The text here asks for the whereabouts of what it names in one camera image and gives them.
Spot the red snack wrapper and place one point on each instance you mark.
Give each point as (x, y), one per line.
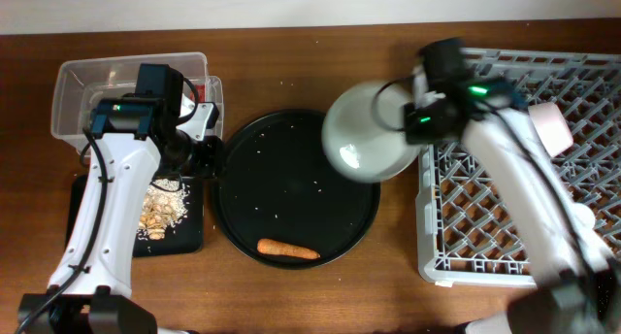
(199, 94)

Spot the black rectangular tray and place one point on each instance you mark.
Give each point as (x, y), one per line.
(185, 237)

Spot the rice grains pile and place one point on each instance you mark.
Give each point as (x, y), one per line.
(182, 192)

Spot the light blue cup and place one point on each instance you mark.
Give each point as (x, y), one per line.
(585, 215)

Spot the grey dishwasher rack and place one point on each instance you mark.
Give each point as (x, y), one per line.
(464, 234)

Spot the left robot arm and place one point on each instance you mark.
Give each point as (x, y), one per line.
(134, 139)

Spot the grey round plate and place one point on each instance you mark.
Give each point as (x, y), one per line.
(356, 146)

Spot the orange carrot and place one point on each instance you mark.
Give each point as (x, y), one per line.
(273, 247)

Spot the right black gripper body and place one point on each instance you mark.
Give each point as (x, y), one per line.
(423, 124)

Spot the clear plastic bin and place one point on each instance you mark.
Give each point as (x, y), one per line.
(81, 84)

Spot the peanut shells pile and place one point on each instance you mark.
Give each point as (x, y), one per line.
(157, 215)

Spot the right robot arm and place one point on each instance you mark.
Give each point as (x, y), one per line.
(575, 271)

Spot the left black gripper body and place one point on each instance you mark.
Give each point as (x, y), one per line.
(205, 157)

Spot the round black serving tray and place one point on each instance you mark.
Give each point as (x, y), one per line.
(277, 184)

